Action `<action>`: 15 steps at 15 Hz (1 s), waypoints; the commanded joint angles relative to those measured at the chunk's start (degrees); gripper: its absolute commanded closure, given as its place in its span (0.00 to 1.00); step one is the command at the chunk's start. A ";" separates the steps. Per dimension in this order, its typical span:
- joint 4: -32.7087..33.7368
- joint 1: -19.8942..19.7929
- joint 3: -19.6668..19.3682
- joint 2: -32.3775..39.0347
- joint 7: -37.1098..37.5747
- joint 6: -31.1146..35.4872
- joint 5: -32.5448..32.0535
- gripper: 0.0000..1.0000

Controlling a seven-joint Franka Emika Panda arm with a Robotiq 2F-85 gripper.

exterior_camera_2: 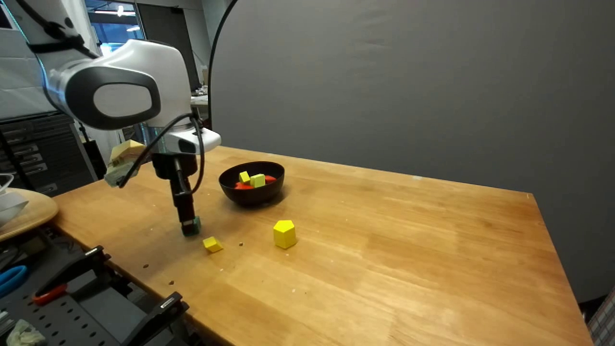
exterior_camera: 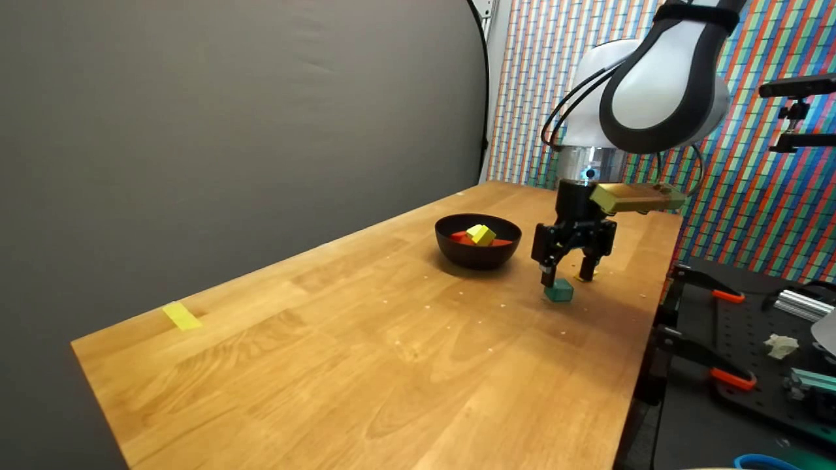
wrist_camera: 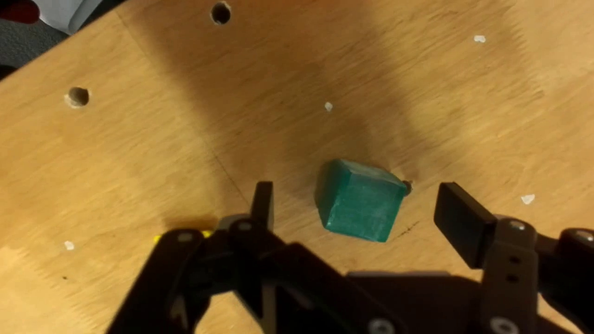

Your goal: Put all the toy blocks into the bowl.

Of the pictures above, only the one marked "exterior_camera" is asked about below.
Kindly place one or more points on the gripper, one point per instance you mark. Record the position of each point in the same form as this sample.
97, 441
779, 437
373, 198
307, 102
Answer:
577, 217

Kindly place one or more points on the red toy block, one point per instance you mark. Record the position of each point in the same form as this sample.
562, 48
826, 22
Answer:
465, 238

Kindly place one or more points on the crumpled paper scrap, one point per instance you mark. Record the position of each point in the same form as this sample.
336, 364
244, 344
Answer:
782, 345

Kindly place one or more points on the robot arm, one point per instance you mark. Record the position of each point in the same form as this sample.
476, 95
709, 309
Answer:
659, 85

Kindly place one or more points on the silver aluminium profile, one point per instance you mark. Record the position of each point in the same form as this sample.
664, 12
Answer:
804, 304

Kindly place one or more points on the teal toy block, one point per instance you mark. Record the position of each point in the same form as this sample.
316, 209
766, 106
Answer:
559, 290

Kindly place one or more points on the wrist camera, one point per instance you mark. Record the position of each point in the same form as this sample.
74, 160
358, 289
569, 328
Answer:
637, 196

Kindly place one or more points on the black bowl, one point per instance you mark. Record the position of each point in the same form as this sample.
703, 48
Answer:
478, 240

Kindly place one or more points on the small yellow toy block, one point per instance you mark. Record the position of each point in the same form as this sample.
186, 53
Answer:
580, 277

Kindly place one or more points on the yellow tape strip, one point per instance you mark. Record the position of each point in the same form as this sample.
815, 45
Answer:
181, 316

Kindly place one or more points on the grey backdrop screen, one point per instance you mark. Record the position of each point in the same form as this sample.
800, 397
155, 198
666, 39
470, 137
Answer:
241, 150

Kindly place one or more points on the black orange spring clamp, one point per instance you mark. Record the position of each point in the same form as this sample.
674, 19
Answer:
708, 284
702, 358

